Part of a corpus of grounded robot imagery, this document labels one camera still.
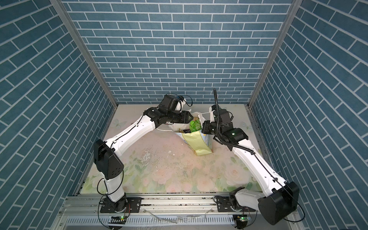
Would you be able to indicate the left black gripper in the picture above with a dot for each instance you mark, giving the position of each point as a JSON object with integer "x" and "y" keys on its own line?
{"x": 184, "y": 117}

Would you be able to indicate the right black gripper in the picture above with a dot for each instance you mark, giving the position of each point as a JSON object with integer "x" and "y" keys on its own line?
{"x": 206, "y": 125}

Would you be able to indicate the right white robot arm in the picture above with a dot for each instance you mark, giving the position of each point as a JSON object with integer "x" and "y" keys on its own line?
{"x": 277, "y": 197}

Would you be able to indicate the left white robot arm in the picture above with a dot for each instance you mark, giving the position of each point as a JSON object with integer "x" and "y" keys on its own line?
{"x": 107, "y": 153}

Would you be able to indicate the corner metal post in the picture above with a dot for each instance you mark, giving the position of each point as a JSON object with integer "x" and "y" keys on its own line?
{"x": 275, "y": 49}
{"x": 71, "y": 28}

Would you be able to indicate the green Lay's chips bag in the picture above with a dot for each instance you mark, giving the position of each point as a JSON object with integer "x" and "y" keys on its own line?
{"x": 195, "y": 125}

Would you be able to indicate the colourful paper gift bag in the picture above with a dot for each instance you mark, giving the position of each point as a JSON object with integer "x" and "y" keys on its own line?
{"x": 200, "y": 143}

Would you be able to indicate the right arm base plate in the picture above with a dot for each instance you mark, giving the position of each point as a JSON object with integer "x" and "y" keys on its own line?
{"x": 228, "y": 204}

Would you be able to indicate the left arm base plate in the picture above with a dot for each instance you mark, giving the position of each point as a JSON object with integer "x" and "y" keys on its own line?
{"x": 124, "y": 205}

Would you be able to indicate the left corner metal post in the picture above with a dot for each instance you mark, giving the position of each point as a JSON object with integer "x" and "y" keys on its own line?
{"x": 71, "y": 28}

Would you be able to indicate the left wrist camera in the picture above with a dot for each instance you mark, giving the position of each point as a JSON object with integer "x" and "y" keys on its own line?
{"x": 171, "y": 103}

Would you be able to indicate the aluminium front rail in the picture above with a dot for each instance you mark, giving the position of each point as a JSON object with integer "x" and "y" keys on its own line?
{"x": 160, "y": 212}

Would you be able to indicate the right corner metal post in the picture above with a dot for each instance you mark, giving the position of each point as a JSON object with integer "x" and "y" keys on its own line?
{"x": 275, "y": 49}

